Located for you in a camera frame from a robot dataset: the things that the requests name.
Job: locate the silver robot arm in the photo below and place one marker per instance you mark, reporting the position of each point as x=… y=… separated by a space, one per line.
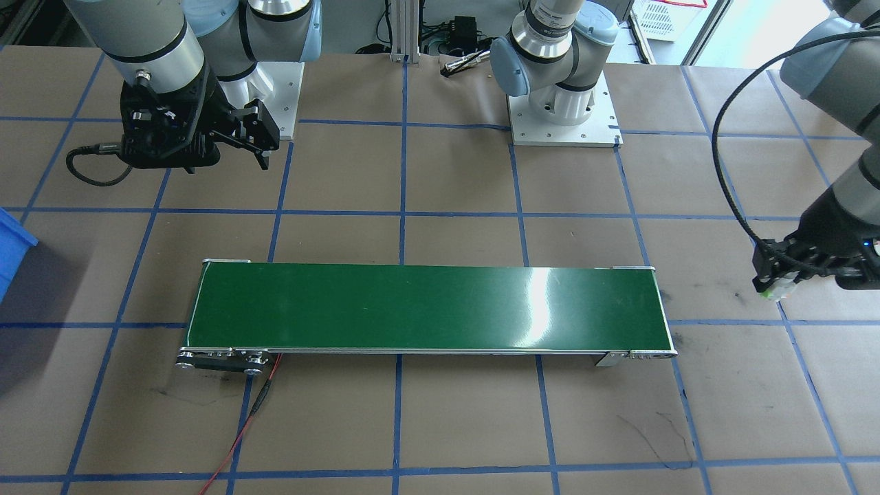
x=550 y=41
x=137 y=41

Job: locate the silver metal connector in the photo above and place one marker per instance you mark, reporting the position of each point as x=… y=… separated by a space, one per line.
x=467 y=63

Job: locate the blue plastic bin with foam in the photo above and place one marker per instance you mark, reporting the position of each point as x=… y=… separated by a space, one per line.
x=14 y=247

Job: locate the black adapter in frame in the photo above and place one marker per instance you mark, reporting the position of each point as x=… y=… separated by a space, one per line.
x=464 y=31

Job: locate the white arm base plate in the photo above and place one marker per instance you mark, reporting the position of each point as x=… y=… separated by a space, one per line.
x=564 y=134
x=285 y=96

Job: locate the white plastic basket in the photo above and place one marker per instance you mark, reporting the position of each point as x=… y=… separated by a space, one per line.
x=656 y=17

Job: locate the small plastic button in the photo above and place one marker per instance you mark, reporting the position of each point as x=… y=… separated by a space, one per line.
x=773 y=294

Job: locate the green conveyor belt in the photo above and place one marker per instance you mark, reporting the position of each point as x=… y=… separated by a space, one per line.
x=426 y=309

